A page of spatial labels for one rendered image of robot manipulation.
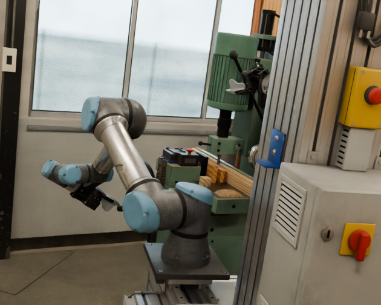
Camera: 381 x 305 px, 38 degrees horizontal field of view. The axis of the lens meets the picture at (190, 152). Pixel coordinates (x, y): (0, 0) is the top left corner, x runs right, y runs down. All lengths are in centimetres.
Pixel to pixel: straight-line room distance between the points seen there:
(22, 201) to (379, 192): 268
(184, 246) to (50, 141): 197
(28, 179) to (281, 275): 245
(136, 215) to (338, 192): 63
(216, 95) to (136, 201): 86
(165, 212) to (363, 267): 58
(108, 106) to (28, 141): 169
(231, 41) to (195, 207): 86
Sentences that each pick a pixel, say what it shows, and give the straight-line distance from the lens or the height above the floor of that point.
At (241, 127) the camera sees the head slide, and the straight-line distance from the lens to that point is 237.
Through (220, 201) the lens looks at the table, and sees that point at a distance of 205.
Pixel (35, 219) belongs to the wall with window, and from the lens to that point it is 359.
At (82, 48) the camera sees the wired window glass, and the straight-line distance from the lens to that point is 350.
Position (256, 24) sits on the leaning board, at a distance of 385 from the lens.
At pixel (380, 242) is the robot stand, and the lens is 120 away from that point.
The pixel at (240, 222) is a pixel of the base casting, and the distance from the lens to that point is 225.
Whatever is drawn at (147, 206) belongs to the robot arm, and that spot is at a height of 101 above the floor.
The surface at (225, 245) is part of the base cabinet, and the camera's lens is 225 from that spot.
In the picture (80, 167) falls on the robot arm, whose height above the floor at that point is 93.
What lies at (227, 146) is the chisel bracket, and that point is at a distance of 233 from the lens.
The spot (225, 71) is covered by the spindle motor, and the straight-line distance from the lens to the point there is 223.
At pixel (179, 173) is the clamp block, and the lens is 220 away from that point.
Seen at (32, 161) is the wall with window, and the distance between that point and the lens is 346.
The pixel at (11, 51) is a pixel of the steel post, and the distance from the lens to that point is 321.
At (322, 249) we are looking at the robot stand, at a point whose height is 111.
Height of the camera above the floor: 149
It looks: 12 degrees down
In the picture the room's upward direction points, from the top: 8 degrees clockwise
